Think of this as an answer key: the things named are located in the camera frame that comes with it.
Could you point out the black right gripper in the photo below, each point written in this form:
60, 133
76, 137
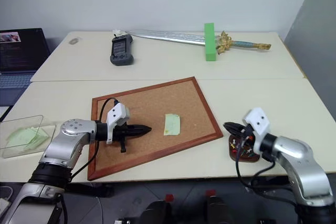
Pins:
245, 134

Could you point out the dark open laptop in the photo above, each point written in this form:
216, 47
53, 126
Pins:
21, 51

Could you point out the green sticky note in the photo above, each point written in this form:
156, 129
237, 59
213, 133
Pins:
172, 125

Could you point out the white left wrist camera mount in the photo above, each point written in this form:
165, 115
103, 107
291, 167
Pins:
117, 115

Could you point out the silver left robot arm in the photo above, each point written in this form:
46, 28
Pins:
71, 140

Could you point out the brown pushpin tray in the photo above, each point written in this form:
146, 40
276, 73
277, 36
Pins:
249, 158

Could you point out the clear plastic box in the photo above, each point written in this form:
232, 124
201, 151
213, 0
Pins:
31, 121

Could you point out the grey partition panel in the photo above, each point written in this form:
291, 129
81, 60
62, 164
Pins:
315, 51

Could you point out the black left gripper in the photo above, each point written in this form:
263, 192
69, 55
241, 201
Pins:
119, 132

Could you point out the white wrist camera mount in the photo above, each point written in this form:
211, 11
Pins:
117, 115
258, 121

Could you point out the wood-framed cork board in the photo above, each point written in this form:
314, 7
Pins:
157, 103

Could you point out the green notes stack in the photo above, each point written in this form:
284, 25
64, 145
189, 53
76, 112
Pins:
25, 137

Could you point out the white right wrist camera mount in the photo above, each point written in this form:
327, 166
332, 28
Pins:
258, 121

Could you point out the silver toy sword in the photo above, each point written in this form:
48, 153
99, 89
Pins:
170, 36

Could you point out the red pushpin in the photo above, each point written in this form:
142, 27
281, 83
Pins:
251, 138

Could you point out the dark rounded shape red cap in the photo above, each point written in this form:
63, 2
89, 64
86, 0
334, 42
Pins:
157, 212
218, 208

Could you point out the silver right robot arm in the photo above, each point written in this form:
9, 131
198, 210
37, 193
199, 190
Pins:
296, 155

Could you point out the black handheld controller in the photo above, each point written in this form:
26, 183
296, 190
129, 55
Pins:
121, 49

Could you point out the green foam block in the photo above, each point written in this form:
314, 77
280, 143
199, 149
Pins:
210, 40

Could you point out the green pushpin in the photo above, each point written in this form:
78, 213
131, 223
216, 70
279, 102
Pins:
243, 152

